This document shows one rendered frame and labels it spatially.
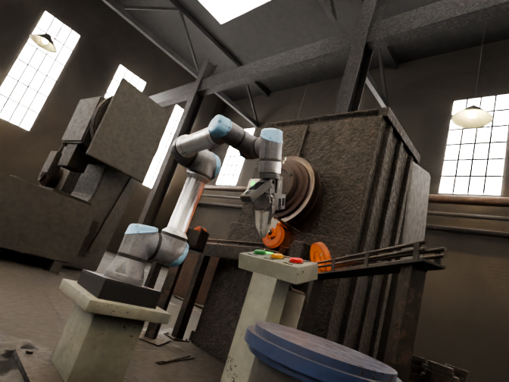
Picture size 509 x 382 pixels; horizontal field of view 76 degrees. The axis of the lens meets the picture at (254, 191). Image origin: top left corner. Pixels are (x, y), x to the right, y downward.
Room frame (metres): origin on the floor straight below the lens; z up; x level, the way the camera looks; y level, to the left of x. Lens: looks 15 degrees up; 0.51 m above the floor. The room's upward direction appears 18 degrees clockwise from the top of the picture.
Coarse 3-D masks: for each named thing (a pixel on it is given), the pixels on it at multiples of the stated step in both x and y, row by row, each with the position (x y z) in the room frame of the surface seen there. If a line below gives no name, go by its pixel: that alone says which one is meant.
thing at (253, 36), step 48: (144, 0) 8.77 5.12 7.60; (192, 0) 8.14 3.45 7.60; (288, 0) 7.09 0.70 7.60; (336, 0) 6.63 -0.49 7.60; (384, 0) 6.23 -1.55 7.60; (432, 0) 5.85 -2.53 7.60; (192, 48) 9.11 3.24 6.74; (240, 48) 9.55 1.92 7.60; (288, 48) 8.83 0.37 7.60; (384, 48) 7.44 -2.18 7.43; (432, 48) 7.12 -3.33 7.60; (240, 96) 12.61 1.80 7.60; (384, 96) 7.89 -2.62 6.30
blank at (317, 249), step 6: (312, 246) 1.59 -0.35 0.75; (318, 246) 1.53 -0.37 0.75; (324, 246) 1.52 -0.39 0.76; (312, 252) 1.61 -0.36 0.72; (318, 252) 1.55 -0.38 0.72; (324, 252) 1.50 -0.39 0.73; (312, 258) 1.62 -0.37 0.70; (318, 258) 1.61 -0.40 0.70; (324, 258) 1.50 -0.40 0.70; (330, 258) 1.50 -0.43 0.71; (324, 264) 1.51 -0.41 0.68; (318, 270) 1.59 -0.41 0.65; (324, 270) 1.53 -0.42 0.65; (330, 270) 1.53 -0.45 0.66
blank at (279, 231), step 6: (276, 228) 2.03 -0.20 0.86; (282, 228) 2.02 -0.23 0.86; (276, 234) 2.02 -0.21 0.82; (282, 234) 2.00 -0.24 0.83; (264, 240) 2.08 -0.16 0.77; (270, 240) 2.04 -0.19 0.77; (276, 240) 2.01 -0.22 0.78; (282, 240) 2.01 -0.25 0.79; (270, 246) 2.04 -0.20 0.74; (276, 246) 2.03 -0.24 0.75
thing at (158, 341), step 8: (160, 232) 2.16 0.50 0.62; (192, 232) 2.31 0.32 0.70; (200, 232) 2.09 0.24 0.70; (192, 240) 2.31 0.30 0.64; (200, 240) 2.15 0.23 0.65; (192, 248) 2.30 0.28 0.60; (200, 248) 2.20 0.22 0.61; (168, 272) 2.19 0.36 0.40; (176, 272) 2.18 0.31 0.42; (168, 280) 2.18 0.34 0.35; (176, 280) 2.23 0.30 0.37; (168, 288) 2.18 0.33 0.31; (160, 296) 2.18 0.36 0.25; (168, 296) 2.18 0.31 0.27; (160, 304) 2.18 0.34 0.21; (168, 304) 2.23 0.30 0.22; (152, 328) 2.18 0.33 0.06; (144, 336) 2.19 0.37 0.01; (152, 336) 2.18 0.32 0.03; (152, 344) 2.10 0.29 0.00; (160, 344) 2.12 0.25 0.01
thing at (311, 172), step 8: (296, 160) 2.00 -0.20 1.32; (304, 160) 1.95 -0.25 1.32; (312, 168) 1.90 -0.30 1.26; (312, 176) 1.89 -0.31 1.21; (312, 184) 1.87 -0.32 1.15; (312, 192) 1.86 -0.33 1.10; (304, 200) 1.89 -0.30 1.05; (312, 200) 1.90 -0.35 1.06; (304, 208) 1.91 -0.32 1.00; (288, 216) 1.95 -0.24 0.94; (296, 216) 1.92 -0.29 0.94; (280, 224) 2.05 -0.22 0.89
